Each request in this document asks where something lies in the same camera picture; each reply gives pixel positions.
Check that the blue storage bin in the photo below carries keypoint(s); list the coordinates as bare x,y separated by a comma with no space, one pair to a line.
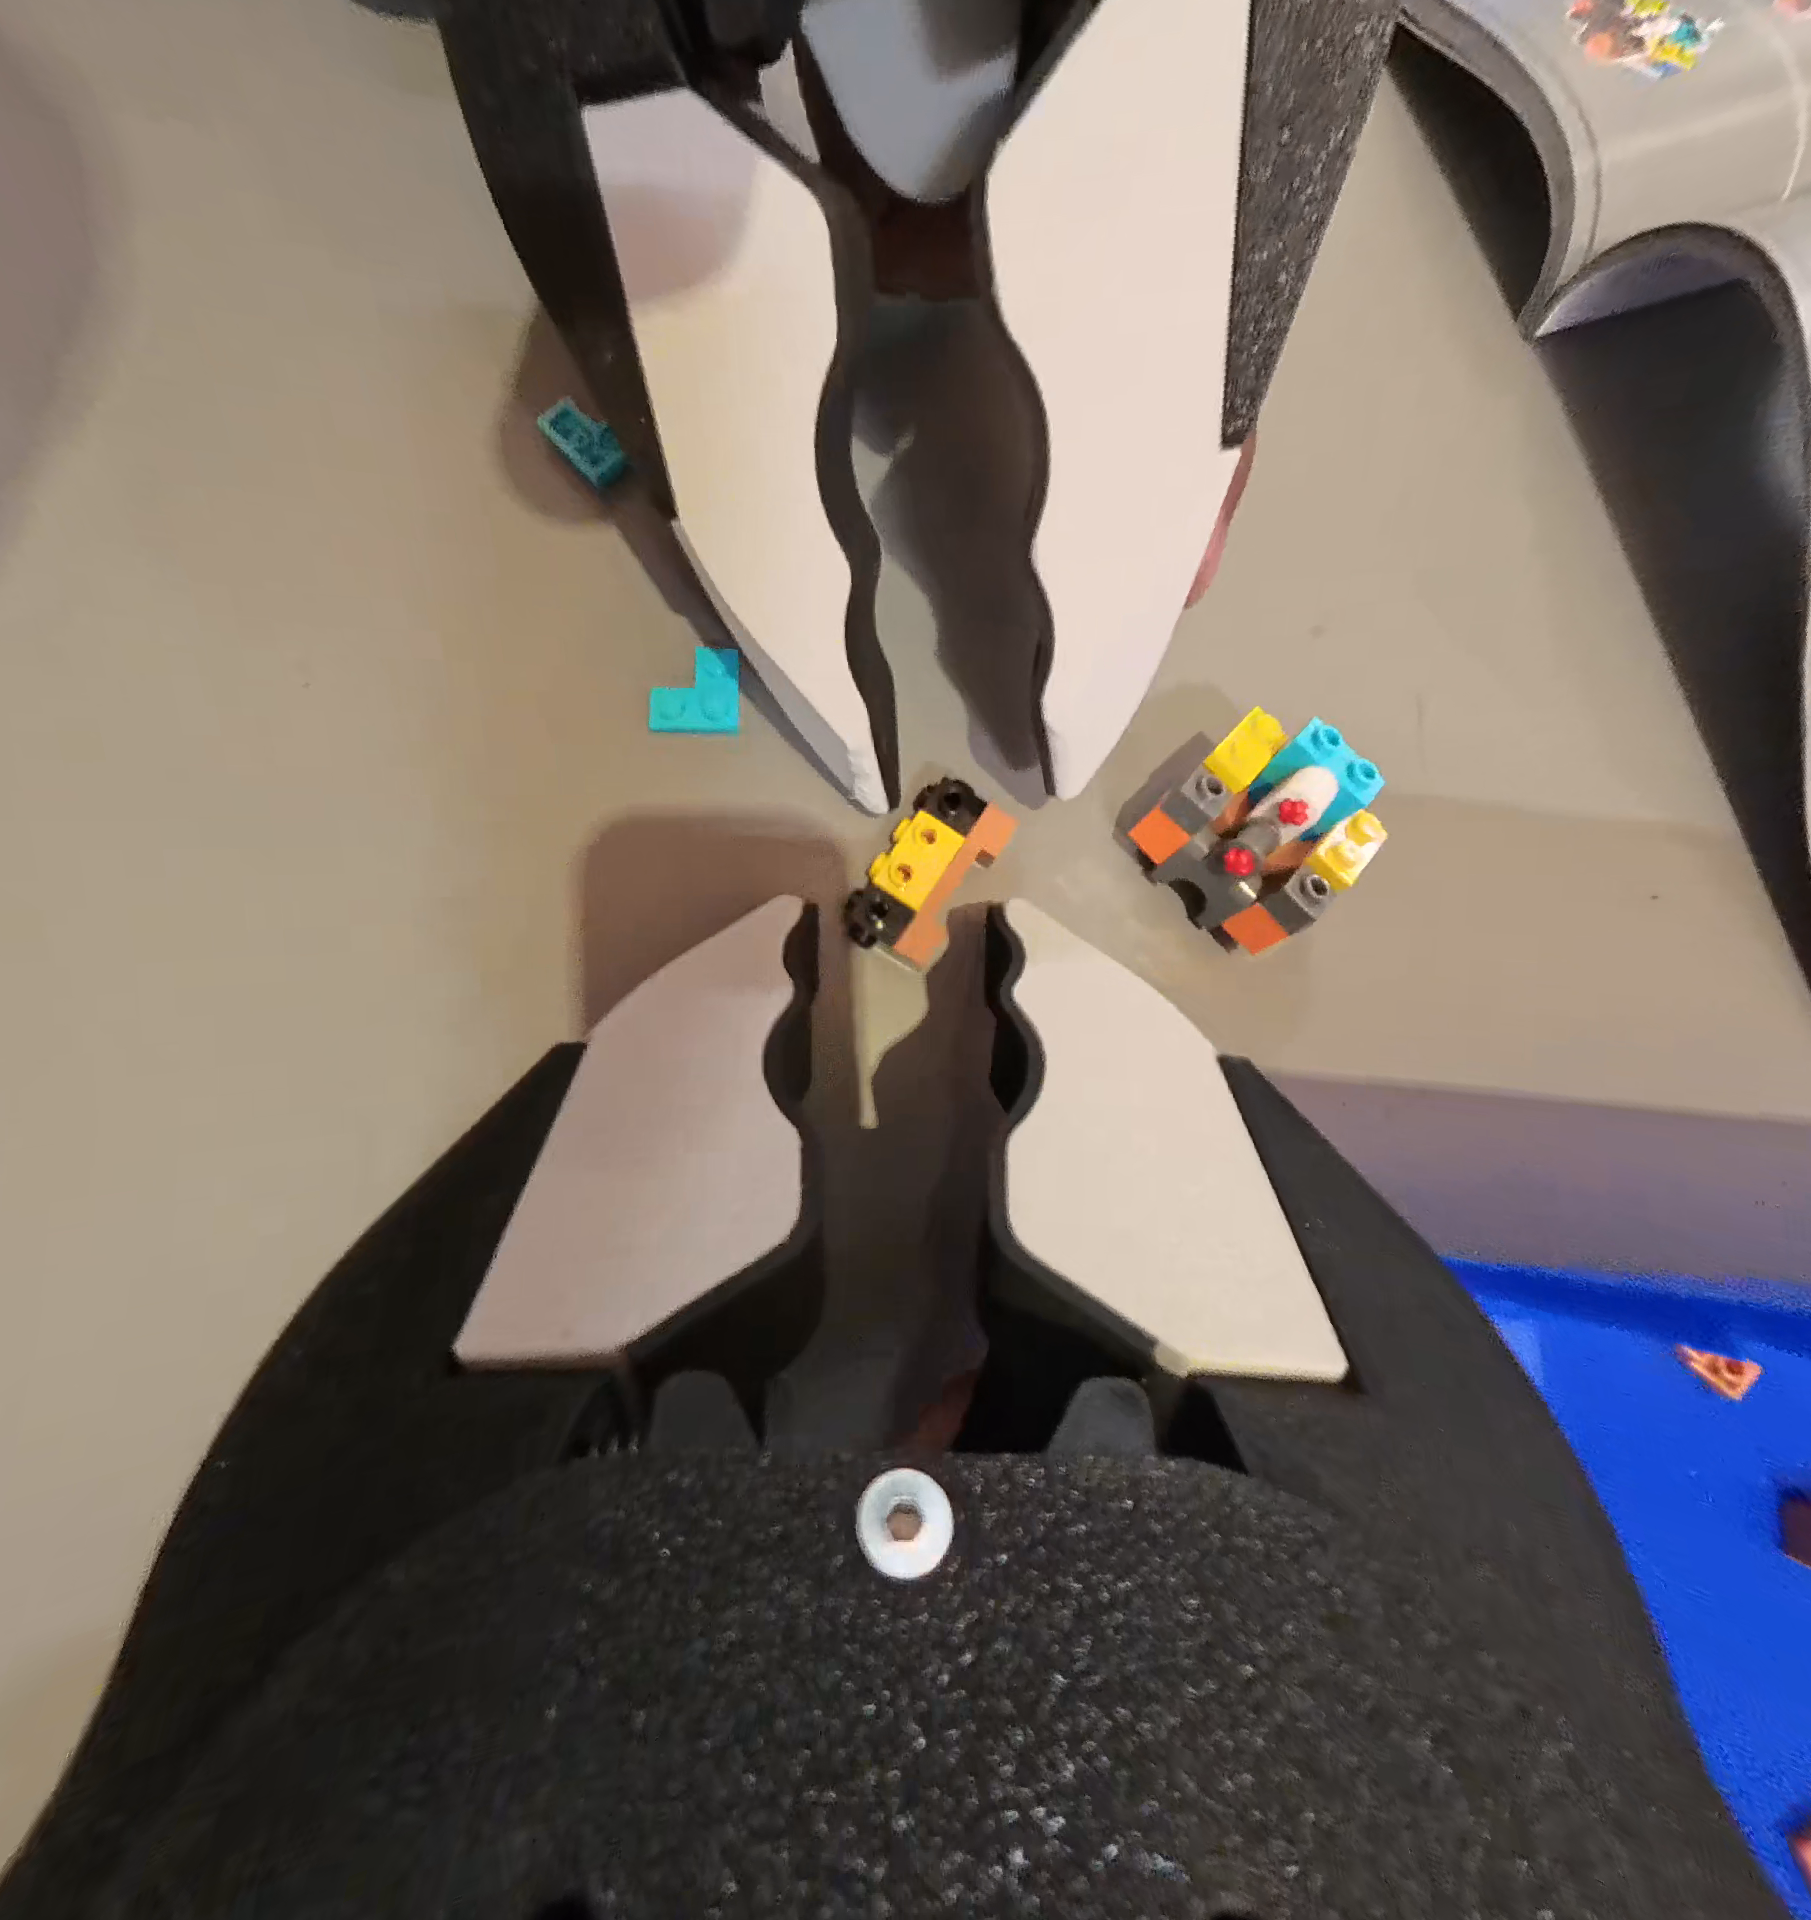
1640,1500

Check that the yellow and brown brick assembly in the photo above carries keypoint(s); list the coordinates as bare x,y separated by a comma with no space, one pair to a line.
928,870

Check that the turquoise brick plate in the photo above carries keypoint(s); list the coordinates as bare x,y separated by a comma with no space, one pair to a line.
695,697
583,442

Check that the orange-brown brick plate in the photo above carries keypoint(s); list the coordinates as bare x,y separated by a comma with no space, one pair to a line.
1719,1368

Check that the person's right hand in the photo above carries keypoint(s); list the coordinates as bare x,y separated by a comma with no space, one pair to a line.
947,1402

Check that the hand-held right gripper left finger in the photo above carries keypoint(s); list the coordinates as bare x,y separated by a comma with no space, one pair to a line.
635,1201

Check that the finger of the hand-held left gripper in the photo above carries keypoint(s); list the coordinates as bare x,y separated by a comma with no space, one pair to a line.
725,376
1130,376

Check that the grey desk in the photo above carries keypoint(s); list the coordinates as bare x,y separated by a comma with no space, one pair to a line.
244,749

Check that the multicoloured brick model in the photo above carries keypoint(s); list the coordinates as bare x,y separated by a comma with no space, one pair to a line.
1258,825

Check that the person's left hand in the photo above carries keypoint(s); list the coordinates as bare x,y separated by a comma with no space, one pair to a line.
1223,525

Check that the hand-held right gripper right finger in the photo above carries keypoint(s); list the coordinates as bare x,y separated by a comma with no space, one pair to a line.
1160,1201

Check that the brick instruction booklet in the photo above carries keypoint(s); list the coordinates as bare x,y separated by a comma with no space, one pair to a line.
1669,150

